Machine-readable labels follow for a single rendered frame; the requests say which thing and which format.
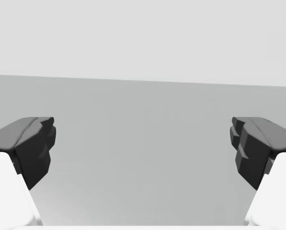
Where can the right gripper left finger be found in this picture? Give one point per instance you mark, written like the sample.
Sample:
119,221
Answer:
30,153

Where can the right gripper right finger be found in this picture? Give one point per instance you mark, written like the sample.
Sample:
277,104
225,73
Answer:
253,153

